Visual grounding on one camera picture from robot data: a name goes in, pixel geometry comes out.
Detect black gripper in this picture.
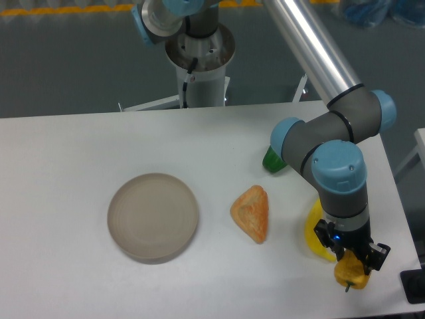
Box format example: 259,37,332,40
314,219,390,275

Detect yellow toy pepper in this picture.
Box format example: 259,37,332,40
334,250,370,292

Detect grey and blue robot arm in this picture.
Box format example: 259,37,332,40
131,1,396,274

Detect green toy pepper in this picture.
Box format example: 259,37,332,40
262,146,288,173

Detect beige round plate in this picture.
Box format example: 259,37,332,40
107,173,199,265

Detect yellow toy banana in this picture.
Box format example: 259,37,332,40
303,199,337,263

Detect black device at table edge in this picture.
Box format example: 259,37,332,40
400,269,424,304

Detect orange toy croissant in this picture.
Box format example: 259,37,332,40
230,185,269,244

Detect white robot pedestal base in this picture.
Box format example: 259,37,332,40
118,25,311,113

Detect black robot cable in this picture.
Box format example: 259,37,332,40
181,56,199,109

